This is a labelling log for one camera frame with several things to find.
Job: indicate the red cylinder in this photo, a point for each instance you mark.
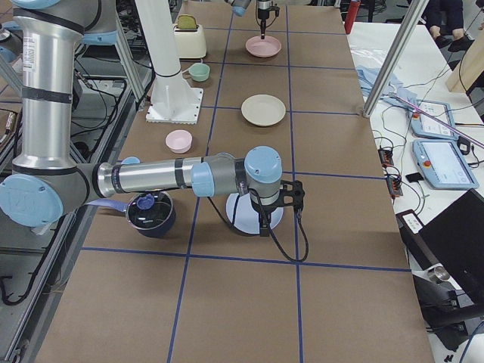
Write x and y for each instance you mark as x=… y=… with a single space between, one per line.
x=351 y=15

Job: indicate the light blue plate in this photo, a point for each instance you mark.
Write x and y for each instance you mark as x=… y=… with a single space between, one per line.
x=246 y=218

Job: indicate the green bowl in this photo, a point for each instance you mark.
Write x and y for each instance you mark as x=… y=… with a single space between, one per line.
x=199 y=72

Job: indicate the black laptop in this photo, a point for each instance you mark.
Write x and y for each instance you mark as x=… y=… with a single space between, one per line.
x=454 y=239

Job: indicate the aluminium frame post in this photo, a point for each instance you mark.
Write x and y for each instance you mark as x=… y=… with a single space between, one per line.
x=406 y=29

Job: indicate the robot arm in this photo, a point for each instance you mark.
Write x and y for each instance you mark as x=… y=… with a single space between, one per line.
x=46 y=183
x=239 y=8

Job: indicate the pink bowl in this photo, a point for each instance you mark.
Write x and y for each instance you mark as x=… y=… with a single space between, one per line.
x=179 y=141

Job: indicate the dark blue pot with lid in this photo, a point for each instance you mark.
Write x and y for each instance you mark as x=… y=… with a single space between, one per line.
x=150 y=213

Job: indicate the cream plate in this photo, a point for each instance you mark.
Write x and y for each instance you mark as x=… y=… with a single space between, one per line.
x=263 y=110

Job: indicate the pink plate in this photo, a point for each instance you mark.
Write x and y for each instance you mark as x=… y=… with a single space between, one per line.
x=263 y=48

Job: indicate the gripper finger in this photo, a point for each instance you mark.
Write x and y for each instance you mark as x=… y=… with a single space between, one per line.
x=263 y=224
x=262 y=29

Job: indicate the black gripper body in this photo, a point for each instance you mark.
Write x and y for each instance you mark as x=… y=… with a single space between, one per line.
x=263 y=7
x=264 y=211

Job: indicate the cream toaster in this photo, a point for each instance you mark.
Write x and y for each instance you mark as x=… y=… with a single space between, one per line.
x=189 y=37

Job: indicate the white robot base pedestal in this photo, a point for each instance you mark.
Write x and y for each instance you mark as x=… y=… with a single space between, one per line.
x=172 y=99

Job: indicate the teach pendant near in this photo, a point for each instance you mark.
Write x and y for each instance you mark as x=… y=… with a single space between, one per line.
x=442 y=165

